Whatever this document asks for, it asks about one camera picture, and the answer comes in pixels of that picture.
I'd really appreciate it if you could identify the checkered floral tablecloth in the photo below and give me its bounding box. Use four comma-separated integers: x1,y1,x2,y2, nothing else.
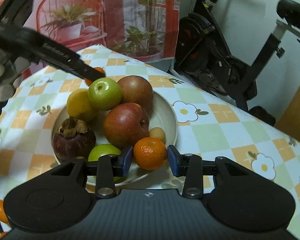
0,45,300,239

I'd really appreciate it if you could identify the yellow lemon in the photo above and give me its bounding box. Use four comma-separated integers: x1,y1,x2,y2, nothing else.
66,88,97,122

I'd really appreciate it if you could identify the green apple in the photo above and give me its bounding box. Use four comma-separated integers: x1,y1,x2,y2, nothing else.
87,144,123,185
88,77,122,111

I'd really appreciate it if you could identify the gloved left hand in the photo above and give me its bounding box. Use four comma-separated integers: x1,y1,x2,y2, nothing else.
0,49,31,103

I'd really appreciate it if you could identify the small brown longan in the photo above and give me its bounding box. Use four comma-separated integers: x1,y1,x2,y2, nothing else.
149,127,166,143

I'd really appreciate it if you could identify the dark purple mangosteen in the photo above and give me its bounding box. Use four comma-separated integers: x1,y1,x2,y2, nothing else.
52,117,96,163

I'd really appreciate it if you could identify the red printed backdrop cloth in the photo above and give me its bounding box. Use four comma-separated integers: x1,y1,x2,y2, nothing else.
0,0,182,63

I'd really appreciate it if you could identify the black exercise bike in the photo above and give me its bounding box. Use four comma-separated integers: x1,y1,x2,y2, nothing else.
173,0,300,127

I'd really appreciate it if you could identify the brownish red apple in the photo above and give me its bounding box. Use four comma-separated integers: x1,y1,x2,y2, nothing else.
117,75,153,109

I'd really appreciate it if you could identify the wooden door panel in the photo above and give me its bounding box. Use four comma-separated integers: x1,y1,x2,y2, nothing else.
275,86,300,142

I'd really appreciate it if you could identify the beige round plate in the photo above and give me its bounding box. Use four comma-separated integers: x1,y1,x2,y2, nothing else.
88,91,178,186

